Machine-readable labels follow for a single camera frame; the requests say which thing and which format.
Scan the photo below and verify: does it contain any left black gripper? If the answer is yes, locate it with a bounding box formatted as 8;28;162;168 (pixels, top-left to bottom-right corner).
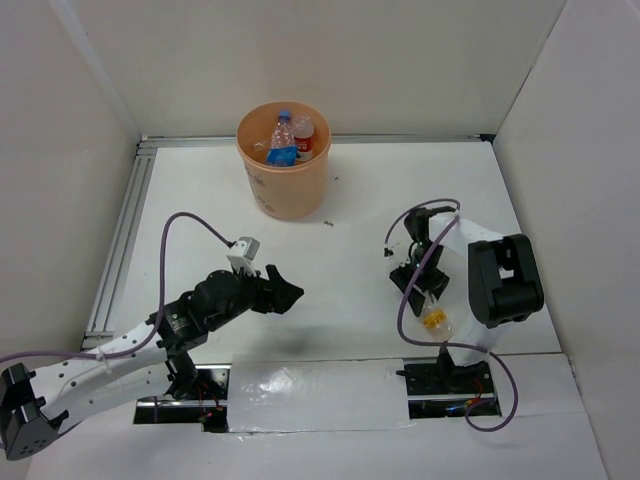
207;262;304;332

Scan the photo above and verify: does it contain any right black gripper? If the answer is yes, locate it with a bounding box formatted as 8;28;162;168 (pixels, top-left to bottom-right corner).
389;241;450;316

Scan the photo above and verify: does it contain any yellow label clear bottle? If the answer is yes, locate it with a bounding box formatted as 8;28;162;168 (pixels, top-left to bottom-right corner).
420;297;453;342

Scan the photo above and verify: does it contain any blue label crushed bottle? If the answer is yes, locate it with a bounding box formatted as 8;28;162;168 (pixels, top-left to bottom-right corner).
266;110;298;167

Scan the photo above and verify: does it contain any red label water bottle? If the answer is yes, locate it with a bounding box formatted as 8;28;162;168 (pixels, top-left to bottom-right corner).
292;115;315;162

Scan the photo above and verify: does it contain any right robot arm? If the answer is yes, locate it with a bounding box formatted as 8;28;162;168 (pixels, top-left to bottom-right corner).
389;199;544;392

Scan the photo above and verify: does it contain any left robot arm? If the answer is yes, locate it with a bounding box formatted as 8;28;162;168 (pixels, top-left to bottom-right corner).
1;265;304;461

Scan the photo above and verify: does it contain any orange plastic bin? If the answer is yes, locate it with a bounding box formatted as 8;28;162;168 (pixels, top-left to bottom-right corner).
236;101;331;220

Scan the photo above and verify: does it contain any white tape sheet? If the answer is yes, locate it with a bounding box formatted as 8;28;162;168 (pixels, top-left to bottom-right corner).
227;357;412;434

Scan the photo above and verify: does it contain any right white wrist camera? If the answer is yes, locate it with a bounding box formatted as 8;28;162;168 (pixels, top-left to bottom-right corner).
383;241;408;269

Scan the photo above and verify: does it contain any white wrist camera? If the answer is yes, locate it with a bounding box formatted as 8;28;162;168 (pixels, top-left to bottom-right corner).
226;237;260;277
383;241;408;269

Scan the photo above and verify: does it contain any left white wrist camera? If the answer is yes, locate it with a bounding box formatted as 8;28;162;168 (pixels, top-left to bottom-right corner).
226;237;260;277

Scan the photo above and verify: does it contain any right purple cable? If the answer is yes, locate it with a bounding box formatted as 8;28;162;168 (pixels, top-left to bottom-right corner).
385;199;519;432

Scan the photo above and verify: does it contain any purple cable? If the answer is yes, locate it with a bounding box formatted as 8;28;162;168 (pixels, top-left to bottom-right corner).
385;199;519;432
0;212;236;366

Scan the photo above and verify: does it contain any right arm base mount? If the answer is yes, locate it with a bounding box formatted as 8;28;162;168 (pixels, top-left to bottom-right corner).
396;358;501;420

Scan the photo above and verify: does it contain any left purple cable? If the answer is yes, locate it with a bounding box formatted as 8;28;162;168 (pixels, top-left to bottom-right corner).
0;212;236;366

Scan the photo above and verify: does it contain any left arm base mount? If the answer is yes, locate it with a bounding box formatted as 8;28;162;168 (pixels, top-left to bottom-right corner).
133;363;231;433

